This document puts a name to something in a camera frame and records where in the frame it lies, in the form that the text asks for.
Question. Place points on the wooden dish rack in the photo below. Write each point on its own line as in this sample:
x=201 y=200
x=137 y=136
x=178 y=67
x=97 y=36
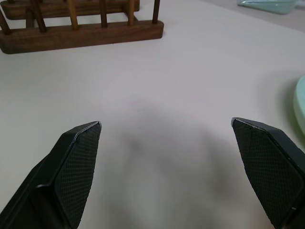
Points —
x=83 y=35

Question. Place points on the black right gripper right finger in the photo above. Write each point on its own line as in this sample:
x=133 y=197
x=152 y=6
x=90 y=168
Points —
x=269 y=167

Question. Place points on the pale green plate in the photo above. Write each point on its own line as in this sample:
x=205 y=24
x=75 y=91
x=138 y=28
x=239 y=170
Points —
x=300 y=105

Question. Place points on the pale blue plate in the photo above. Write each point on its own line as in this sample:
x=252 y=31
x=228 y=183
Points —
x=267 y=7

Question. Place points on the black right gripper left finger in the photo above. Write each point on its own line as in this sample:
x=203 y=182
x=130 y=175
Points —
x=71 y=167

